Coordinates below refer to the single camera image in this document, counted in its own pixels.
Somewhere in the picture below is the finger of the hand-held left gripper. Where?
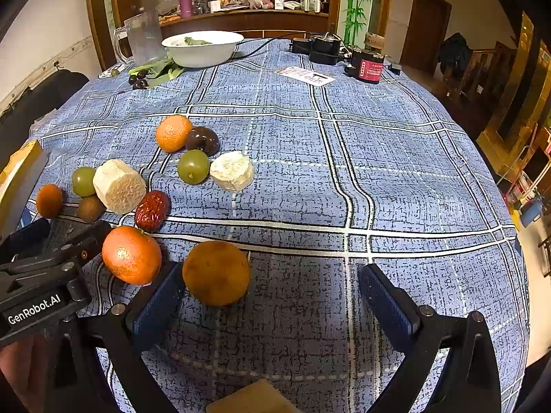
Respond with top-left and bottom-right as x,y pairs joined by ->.
52,221 -> 113,267
0,217 -> 51,265

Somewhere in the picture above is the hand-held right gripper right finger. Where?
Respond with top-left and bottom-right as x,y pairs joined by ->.
358,263 -> 502,413

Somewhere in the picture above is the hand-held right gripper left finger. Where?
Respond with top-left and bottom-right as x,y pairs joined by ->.
45,262 -> 187,413

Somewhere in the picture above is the small brown kiwi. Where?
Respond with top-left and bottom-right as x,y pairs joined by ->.
76,195 -> 106,223

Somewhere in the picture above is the large orange mandarin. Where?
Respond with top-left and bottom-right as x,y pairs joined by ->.
102,226 -> 163,286

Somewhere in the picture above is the white foam box yellow tape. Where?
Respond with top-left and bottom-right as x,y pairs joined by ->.
0,140 -> 49,246

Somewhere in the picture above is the green grape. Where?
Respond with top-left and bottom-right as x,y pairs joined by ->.
72,166 -> 97,198
177,150 -> 211,185

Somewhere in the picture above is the large white yam chunk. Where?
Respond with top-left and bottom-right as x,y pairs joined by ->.
92,159 -> 148,215

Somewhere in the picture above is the brownish yellow round fruit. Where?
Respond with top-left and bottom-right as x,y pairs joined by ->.
182,241 -> 252,308

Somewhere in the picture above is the small orange mandarin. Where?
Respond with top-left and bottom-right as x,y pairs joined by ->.
155,114 -> 194,153

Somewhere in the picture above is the person's left hand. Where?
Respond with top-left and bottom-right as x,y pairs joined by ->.
0,336 -> 49,413

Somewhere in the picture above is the small brownish orange fruit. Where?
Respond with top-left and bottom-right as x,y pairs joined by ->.
35,183 -> 65,219

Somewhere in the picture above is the red jujube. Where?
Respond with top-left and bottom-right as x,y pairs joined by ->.
134,190 -> 171,233

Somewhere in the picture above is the beige foam block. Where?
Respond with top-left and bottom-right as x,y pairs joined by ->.
206,379 -> 304,413

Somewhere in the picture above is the blue plaid tablecloth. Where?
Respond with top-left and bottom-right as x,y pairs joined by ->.
17,36 -> 530,413

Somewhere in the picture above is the dark purple passion fruit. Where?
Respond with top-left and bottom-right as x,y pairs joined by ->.
185,126 -> 220,156

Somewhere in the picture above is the small white sugarcane chunk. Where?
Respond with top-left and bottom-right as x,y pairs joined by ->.
209,150 -> 254,192

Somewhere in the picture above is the green leafy vegetable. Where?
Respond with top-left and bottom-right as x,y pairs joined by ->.
128,57 -> 188,87

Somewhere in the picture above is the clear plastic pitcher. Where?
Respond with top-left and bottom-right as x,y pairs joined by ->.
113,9 -> 168,67

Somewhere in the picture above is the white bowl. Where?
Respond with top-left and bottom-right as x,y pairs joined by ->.
161,31 -> 245,68

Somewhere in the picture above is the small black red box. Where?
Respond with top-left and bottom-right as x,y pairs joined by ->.
351,47 -> 386,84

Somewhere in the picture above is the white paper card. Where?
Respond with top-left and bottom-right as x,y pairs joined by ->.
275,66 -> 335,86

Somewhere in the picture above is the black jacket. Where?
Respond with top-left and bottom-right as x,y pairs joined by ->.
439,33 -> 474,82

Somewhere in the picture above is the black charger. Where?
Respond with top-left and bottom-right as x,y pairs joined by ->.
309,34 -> 345,64

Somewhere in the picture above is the brown wooden door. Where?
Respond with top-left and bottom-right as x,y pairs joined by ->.
400,0 -> 453,67

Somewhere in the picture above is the wooden cabinet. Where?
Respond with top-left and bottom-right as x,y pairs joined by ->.
85,0 -> 394,72

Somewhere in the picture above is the green bamboo decoration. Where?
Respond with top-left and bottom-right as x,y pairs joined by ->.
342,0 -> 373,46

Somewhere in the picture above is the black cable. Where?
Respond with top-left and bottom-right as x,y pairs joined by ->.
232,34 -> 294,59

